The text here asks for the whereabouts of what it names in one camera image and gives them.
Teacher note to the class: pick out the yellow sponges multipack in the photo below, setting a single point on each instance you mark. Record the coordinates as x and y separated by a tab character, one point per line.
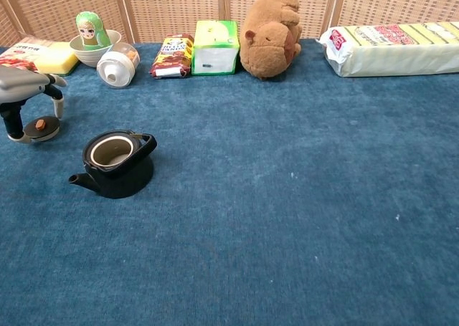
391	53

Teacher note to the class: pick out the blue carpet table cover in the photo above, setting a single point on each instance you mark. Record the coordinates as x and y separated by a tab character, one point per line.
269	197

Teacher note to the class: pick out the green nesting doll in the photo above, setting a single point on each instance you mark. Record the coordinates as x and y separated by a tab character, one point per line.
91	30

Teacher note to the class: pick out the wicker folding screen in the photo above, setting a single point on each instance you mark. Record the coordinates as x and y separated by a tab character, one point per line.
172	7

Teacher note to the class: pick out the white ceramic bowl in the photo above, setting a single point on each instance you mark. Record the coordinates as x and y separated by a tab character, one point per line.
89	57

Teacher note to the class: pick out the black teapot lid orange knob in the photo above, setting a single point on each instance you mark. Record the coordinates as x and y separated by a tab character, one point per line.
46	129

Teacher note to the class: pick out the brown capybara plush toy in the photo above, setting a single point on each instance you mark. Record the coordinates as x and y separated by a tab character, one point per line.
267	46

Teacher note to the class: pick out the Hello Panda biscuit box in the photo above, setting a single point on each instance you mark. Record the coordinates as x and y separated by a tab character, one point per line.
172	59

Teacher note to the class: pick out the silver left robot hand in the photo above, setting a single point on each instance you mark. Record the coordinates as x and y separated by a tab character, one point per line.
16	84

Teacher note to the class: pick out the yellow sponge block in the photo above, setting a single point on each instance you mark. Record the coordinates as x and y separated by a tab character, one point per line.
57	61

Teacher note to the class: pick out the clear plastic snack jar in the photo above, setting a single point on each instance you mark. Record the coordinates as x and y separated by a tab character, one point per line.
114	68

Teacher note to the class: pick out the green tissue box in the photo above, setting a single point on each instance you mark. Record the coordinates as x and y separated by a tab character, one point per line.
215	53

